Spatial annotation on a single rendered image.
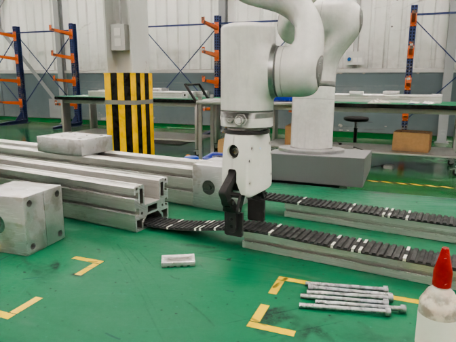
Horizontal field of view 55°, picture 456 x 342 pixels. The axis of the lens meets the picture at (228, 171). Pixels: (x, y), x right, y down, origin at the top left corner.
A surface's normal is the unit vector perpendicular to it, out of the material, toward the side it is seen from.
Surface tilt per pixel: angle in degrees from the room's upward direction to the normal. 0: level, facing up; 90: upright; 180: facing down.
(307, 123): 86
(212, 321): 0
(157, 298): 0
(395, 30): 90
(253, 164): 89
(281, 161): 90
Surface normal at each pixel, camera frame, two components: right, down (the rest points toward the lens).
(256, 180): 0.88, 0.08
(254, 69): -0.20, 0.17
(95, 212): -0.48, 0.18
